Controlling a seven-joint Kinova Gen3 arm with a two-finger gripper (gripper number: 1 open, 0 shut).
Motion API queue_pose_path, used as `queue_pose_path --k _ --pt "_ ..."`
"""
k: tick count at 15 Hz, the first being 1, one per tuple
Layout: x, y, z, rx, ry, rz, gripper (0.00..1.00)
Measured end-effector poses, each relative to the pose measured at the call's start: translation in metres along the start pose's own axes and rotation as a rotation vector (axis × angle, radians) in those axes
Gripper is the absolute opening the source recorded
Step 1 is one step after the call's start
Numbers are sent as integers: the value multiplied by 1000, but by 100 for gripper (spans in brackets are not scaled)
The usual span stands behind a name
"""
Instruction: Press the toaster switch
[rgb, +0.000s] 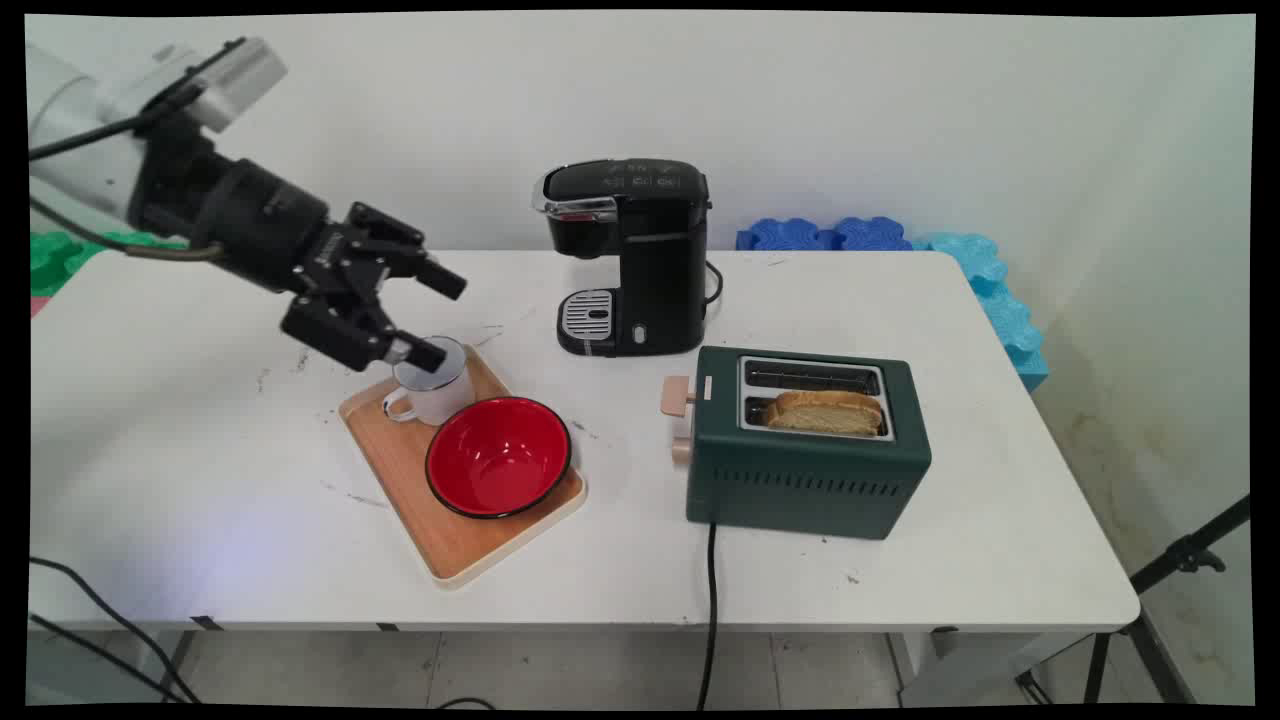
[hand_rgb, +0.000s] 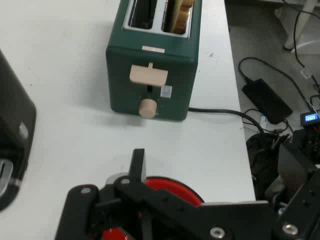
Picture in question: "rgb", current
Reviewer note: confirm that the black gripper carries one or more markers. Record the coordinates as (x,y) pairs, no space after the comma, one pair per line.
(260,225)

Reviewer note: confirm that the beige toaster lever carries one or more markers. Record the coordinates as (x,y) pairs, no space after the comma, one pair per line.
(680,395)

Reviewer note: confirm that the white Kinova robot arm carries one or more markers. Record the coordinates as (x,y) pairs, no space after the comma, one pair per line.
(75,130)

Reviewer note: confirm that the white enamel mug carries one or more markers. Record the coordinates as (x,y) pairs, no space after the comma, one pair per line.
(435,395)

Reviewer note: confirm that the red enamel bowl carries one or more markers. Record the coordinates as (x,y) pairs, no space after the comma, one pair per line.
(498,458)

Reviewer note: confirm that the wooden serving tray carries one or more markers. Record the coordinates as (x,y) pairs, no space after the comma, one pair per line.
(430,520)

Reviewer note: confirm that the black coffee machine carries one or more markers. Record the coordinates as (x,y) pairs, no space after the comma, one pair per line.
(640,260)

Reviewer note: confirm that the grey table leg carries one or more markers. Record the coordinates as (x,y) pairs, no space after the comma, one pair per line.
(178,660)

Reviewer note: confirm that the dark green toaster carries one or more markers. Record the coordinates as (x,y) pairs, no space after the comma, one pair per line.
(800,480)

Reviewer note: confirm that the toasted bread slice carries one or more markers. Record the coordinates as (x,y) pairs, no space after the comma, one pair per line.
(825,413)

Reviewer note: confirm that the cyan foam mat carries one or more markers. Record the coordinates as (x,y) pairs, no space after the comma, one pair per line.
(1000,300)

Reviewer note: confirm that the black tripod stand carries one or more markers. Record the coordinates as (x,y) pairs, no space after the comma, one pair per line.
(1160,590)

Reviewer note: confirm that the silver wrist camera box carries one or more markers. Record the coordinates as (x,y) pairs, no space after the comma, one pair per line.
(240,80)

